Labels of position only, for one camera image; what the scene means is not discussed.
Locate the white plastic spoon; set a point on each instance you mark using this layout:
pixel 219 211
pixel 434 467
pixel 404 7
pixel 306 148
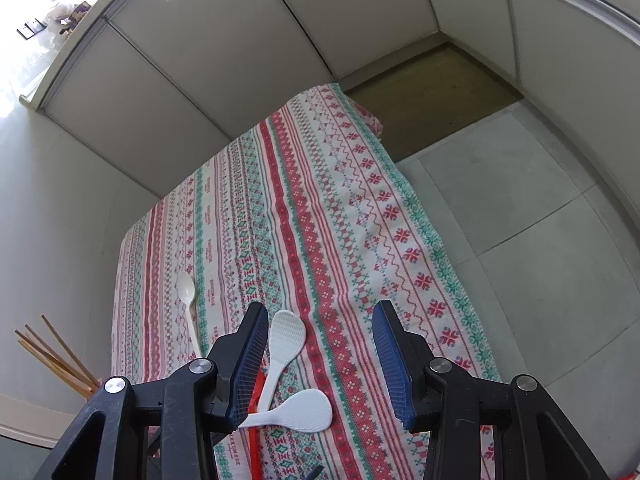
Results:
pixel 186 290

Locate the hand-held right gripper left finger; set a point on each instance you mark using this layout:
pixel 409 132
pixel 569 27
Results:
pixel 245 375

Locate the striped patterned tablecloth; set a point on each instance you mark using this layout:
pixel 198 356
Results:
pixel 310 240

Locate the white kitchen cabinet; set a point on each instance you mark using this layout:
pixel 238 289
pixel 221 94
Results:
pixel 210 35

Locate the white rice paddle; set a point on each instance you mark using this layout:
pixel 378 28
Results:
pixel 287 332
pixel 307 410

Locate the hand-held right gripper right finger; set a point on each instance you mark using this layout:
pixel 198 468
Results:
pixel 395 375

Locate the bundle of wooden chopsticks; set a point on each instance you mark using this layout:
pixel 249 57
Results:
pixel 75 379

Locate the black wall socket plate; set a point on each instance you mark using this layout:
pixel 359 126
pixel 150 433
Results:
pixel 31 28

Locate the brown floor mat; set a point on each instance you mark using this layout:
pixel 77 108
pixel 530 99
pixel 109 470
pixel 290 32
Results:
pixel 430 100

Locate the red rice paddle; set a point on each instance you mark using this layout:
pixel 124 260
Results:
pixel 254 452

